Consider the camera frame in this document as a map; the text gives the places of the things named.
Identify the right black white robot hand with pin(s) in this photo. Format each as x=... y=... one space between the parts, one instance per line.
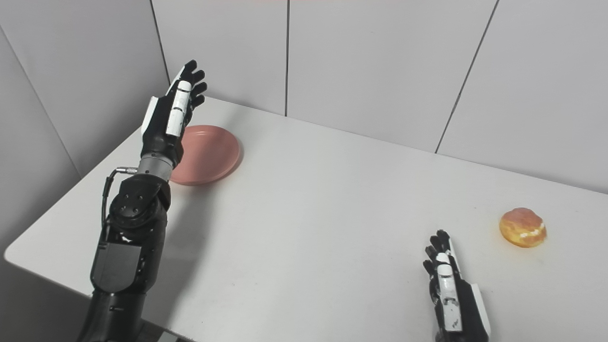
x=453 y=294

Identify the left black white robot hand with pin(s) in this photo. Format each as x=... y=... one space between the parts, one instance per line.
x=168 y=118

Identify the pink round plate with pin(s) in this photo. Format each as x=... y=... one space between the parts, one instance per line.
x=209 y=154

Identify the golden cream puff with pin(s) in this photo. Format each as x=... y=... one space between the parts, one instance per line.
x=522 y=227

